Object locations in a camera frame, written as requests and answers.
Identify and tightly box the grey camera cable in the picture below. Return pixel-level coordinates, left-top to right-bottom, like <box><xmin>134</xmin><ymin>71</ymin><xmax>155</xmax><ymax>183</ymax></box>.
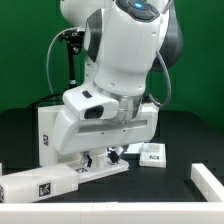
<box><xmin>45</xmin><ymin>27</ymin><xmax>78</xmax><ymax>97</ymax></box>

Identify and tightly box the black camera stand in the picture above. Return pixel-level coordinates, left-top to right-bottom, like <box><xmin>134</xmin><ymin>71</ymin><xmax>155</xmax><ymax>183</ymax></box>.
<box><xmin>58</xmin><ymin>28</ymin><xmax>84</xmax><ymax>88</ymax></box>

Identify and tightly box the white workspace fence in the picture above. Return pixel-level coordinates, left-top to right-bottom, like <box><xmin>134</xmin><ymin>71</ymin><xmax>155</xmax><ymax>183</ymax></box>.
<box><xmin>0</xmin><ymin>164</ymin><xmax>224</xmax><ymax>224</ymax></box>

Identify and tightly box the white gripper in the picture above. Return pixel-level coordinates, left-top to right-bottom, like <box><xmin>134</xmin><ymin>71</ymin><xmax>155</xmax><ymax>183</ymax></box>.
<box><xmin>52</xmin><ymin>103</ymin><xmax>158</xmax><ymax>167</ymax></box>

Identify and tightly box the long white cabinet top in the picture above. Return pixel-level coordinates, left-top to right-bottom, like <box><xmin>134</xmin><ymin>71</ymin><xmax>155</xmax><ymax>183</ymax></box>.
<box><xmin>0</xmin><ymin>164</ymin><xmax>78</xmax><ymax>203</ymax></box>

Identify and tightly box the small white cabinet door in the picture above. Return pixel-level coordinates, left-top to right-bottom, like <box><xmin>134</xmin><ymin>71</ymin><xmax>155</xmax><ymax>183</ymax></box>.
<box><xmin>139</xmin><ymin>143</ymin><xmax>166</xmax><ymax>168</ymax></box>

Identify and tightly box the white cabinet body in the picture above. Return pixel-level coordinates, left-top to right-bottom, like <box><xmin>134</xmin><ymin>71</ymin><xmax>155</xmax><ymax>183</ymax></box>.
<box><xmin>38</xmin><ymin>106</ymin><xmax>81</xmax><ymax>167</ymax></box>

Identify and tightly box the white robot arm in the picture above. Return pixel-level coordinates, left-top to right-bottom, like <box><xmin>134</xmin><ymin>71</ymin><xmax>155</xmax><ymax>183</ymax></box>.
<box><xmin>52</xmin><ymin>0</ymin><xmax>182</xmax><ymax>163</ymax></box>

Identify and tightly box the white base tag plate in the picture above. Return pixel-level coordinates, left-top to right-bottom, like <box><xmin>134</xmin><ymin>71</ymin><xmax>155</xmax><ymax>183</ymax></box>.
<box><xmin>125</xmin><ymin>142</ymin><xmax>145</xmax><ymax>154</ymax></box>

